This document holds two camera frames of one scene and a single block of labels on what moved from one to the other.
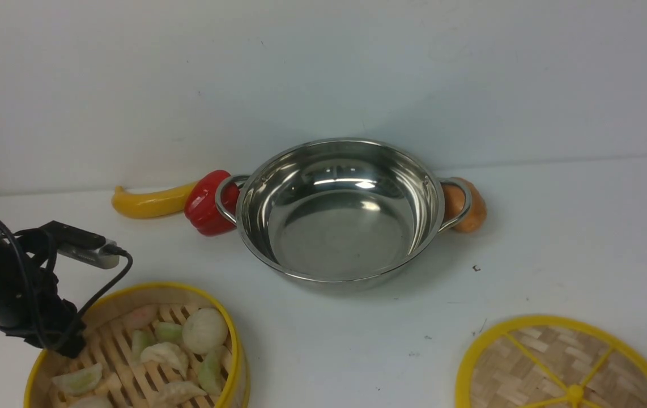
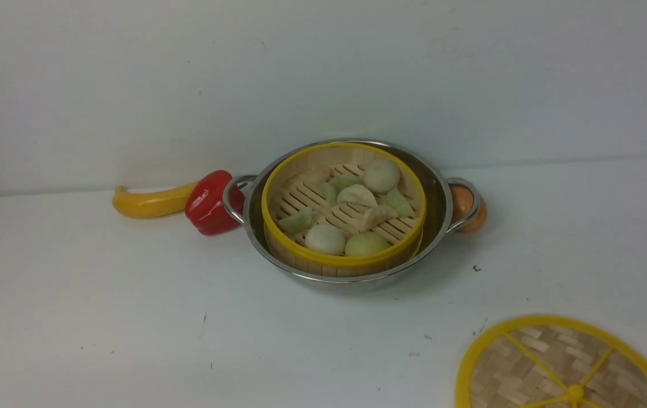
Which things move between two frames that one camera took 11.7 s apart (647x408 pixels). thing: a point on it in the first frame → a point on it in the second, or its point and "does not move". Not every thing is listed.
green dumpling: (208, 374) → (396, 199)
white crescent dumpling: (168, 353) → (357, 194)
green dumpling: (80, 381) → (297, 222)
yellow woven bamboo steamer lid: (561, 362) does not move
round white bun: (205, 331) → (381, 175)
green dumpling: (140, 340) → (330, 192)
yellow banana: (132, 205) does not move
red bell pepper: (200, 207) does not move
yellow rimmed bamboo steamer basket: (151, 345) → (341, 209)
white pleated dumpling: (175, 394) → (376, 215)
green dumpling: (169, 332) → (342, 182)
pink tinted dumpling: (141, 317) → (318, 175)
